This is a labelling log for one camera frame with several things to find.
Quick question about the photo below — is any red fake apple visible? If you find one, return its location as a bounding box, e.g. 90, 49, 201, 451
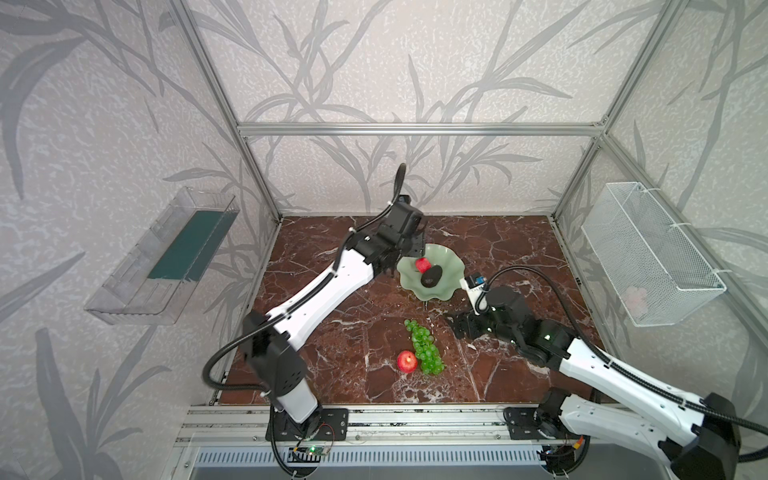
414, 257, 432, 274
397, 350, 419, 373

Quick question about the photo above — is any dark fake avocado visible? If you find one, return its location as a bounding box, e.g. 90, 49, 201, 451
420, 265, 443, 289

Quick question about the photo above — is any green fake grape bunch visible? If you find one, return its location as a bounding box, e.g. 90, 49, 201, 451
404, 319, 445, 375

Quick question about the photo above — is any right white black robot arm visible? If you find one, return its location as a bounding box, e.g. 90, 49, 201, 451
447, 281, 767, 479

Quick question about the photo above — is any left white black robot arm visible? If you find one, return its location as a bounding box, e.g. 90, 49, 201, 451
202, 194, 425, 424

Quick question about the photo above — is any green scalloped fruit bowl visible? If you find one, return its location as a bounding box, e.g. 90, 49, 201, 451
397, 244, 465, 301

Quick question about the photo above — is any pink object in basket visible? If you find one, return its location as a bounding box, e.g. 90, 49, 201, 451
622, 286, 649, 318

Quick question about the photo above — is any small green circuit board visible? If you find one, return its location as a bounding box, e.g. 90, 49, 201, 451
290, 444, 333, 463

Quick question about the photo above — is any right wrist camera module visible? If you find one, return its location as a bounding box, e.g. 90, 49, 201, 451
460, 273, 487, 309

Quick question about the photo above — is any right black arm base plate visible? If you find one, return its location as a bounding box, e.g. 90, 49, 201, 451
502, 405, 567, 440

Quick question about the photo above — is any white wire mesh basket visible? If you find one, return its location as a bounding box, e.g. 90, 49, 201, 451
582, 182, 727, 327

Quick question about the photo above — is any aluminium frame crossbar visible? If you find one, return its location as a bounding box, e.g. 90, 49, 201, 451
237, 122, 603, 138

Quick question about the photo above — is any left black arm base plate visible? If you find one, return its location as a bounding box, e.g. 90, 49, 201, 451
266, 408, 350, 442

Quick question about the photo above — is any clear plastic wall tray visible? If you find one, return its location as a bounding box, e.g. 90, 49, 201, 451
84, 187, 240, 326

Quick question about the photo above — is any aluminium front rail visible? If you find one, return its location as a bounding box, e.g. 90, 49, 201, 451
173, 403, 679, 448

